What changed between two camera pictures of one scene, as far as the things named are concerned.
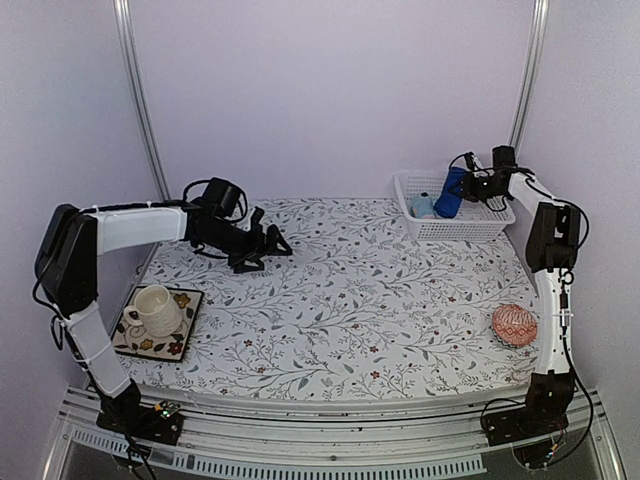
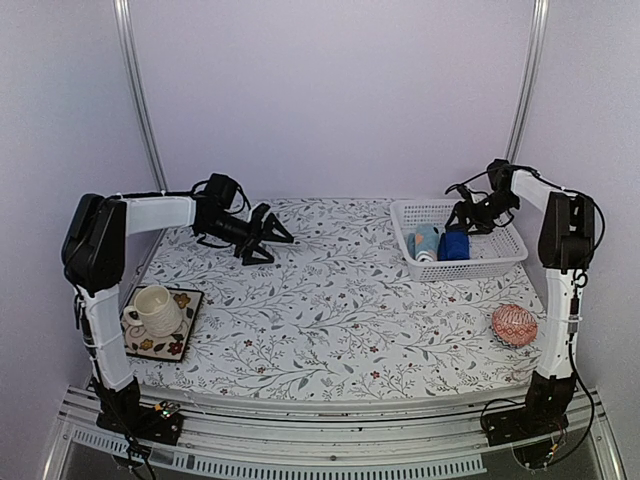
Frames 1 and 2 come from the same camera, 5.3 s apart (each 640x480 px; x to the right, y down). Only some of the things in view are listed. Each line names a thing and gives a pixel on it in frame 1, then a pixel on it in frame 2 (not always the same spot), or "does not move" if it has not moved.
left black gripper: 257,250 -> 268,229
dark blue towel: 448,205 -> 454,246
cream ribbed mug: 155,310 does not move
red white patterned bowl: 514,325 does not move
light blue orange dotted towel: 423,207 -> 423,245
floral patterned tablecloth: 360,309 does not move
